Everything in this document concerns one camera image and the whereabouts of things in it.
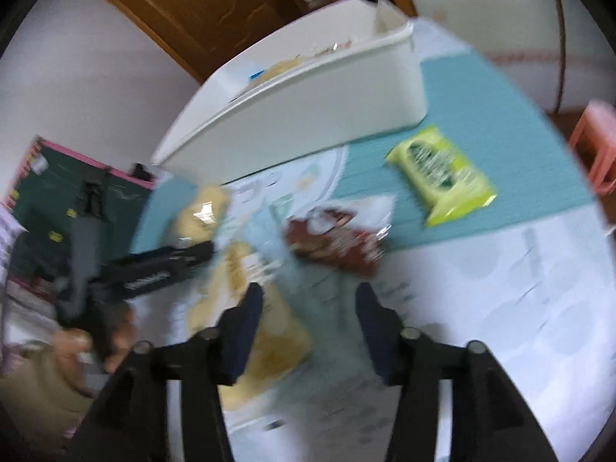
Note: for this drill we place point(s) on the green snack packet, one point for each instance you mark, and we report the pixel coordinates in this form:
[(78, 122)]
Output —
[(440, 175)]

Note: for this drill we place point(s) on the brown wooden door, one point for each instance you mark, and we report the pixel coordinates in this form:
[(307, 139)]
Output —
[(192, 9)]

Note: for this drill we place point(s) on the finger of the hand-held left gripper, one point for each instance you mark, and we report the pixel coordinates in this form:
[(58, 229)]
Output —
[(154, 269)]

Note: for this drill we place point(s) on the person's left forearm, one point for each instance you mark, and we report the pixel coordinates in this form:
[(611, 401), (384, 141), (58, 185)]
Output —
[(38, 399)]

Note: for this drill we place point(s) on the green chalkboard pink frame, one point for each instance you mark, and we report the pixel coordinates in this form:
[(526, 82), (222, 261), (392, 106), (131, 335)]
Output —
[(48, 192)]

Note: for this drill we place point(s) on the pink plastic stool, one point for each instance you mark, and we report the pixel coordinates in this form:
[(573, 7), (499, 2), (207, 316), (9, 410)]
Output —
[(596, 144)]

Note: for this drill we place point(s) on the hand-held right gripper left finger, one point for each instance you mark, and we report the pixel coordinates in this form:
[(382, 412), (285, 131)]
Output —
[(240, 337)]

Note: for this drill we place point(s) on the dark red snack packet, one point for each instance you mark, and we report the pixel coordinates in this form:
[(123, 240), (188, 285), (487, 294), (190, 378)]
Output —
[(337, 243)]

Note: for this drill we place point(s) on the black easel knob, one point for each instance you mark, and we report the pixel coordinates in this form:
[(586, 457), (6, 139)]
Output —
[(142, 172)]

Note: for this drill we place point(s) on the yellow pastry clear packet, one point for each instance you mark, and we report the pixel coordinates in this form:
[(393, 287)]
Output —
[(279, 351), (202, 211), (236, 264)]

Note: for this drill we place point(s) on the white plastic container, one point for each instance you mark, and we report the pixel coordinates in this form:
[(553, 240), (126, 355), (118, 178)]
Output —
[(313, 106)]

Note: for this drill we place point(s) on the teal table mat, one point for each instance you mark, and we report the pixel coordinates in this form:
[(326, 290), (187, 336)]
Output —
[(505, 154)]

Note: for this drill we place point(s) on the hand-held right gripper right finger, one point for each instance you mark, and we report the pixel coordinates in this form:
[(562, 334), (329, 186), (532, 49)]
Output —
[(380, 341)]

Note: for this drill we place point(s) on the person's left hand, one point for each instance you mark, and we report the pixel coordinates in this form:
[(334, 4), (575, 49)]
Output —
[(70, 349)]

